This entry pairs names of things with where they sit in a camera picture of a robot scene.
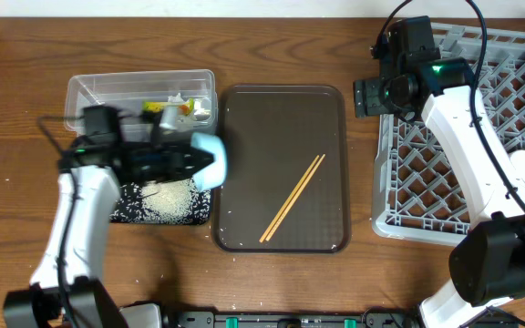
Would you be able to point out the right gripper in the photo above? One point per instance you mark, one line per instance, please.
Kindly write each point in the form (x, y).
(370, 99)

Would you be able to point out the white cup green inside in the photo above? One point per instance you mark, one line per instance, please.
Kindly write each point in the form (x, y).
(517, 158)

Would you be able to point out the yellow snack wrapper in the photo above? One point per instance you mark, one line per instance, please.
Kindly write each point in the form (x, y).
(153, 106)

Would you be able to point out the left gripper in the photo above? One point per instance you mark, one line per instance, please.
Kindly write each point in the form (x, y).
(174, 162)

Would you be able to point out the grey dishwasher rack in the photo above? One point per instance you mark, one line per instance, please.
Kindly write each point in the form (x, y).
(416, 197)

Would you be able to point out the black waste tray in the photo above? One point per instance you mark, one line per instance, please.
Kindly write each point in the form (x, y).
(160, 186)

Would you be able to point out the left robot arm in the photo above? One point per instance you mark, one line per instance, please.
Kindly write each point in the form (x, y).
(68, 280)

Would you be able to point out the clear plastic bin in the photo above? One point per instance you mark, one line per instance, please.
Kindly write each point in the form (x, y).
(129, 90)

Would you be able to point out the light blue bowl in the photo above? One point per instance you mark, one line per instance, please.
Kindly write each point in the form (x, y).
(213, 167)

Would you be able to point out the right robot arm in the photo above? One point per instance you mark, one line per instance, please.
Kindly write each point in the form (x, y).
(487, 268)

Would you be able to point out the brown serving tray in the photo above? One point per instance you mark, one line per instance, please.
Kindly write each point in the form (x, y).
(287, 186)

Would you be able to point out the white tissue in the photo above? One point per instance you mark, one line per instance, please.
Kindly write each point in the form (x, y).
(201, 112)

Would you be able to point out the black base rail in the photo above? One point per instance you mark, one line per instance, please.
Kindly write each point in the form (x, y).
(368, 319)

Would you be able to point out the white rice pile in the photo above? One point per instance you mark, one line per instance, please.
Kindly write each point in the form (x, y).
(173, 203)

